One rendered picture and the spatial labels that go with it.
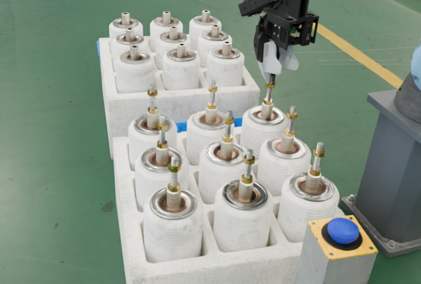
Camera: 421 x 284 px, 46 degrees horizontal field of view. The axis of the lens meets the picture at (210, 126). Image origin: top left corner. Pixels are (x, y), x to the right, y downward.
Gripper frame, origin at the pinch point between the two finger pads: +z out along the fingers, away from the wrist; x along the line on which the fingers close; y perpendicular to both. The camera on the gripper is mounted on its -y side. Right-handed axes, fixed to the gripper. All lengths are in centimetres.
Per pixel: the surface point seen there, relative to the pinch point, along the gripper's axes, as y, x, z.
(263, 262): 26.5, -20.3, 17.1
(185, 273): 22.2, -32.2, 16.8
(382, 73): -34, 87, 34
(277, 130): 5.3, -0.7, 10.1
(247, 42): -80, 58, 34
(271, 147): 10.5, -6.7, 9.1
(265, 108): 1.2, -0.9, 6.9
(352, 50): -55, 93, 34
